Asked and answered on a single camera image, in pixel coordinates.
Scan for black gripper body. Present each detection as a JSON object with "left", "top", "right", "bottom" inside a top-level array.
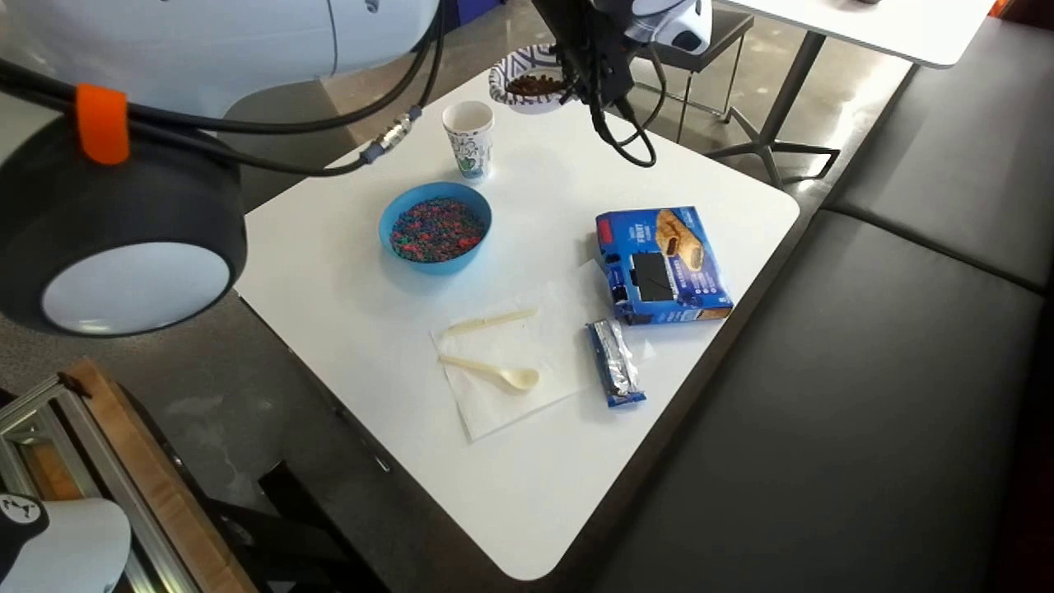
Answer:
[{"left": 535, "top": 0, "right": 636, "bottom": 72}]

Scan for blue plastic bowl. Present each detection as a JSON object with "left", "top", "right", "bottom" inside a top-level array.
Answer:
[{"left": 376, "top": 176, "right": 499, "bottom": 275}]

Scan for brown snack pieces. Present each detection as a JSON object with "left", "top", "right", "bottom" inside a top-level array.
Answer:
[{"left": 503, "top": 72, "right": 568, "bottom": 99}]

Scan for patterned white paper cup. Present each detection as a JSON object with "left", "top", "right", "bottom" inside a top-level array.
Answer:
[{"left": 437, "top": 99, "right": 499, "bottom": 182}]

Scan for black chair with metal legs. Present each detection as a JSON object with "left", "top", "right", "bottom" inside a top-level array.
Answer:
[{"left": 623, "top": 3, "right": 762, "bottom": 147}]

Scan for blue cookie box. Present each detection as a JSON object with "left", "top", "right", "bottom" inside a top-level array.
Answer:
[{"left": 593, "top": 203, "right": 738, "bottom": 329}]

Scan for colourful candies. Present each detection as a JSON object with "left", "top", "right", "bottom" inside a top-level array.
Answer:
[{"left": 389, "top": 198, "right": 486, "bottom": 264}]

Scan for cream plastic knife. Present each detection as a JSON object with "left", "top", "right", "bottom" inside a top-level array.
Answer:
[{"left": 441, "top": 306, "right": 539, "bottom": 339}]

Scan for small blue cookie pack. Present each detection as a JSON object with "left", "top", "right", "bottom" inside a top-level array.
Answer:
[{"left": 585, "top": 316, "right": 648, "bottom": 412}]

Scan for white side table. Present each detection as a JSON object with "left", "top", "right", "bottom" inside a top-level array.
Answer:
[{"left": 713, "top": 0, "right": 997, "bottom": 188}]

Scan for cream plastic spoon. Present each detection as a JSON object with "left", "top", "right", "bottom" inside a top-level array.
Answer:
[{"left": 435, "top": 349, "right": 545, "bottom": 396}]

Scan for white paper napkin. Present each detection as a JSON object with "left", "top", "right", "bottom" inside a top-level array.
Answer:
[{"left": 428, "top": 306, "right": 585, "bottom": 443}]

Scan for black upholstered bench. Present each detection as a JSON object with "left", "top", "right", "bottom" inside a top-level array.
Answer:
[{"left": 591, "top": 0, "right": 1054, "bottom": 593}]

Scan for black stand base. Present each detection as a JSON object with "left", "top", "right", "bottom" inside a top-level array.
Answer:
[{"left": 200, "top": 457, "right": 389, "bottom": 593}]

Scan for wooden board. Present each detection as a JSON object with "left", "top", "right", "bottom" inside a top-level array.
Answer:
[{"left": 59, "top": 359, "right": 265, "bottom": 593}]

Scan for white cap with black print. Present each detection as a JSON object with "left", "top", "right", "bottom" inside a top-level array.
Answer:
[{"left": 0, "top": 489, "right": 136, "bottom": 593}]

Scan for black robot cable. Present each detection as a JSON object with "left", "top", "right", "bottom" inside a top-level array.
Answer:
[{"left": 0, "top": 0, "right": 674, "bottom": 176}]

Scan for orange cable strap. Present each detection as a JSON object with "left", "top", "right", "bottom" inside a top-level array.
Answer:
[{"left": 73, "top": 81, "right": 136, "bottom": 172}]

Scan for grey metal frame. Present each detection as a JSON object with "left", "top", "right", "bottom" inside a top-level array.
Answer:
[{"left": 0, "top": 375, "right": 200, "bottom": 593}]

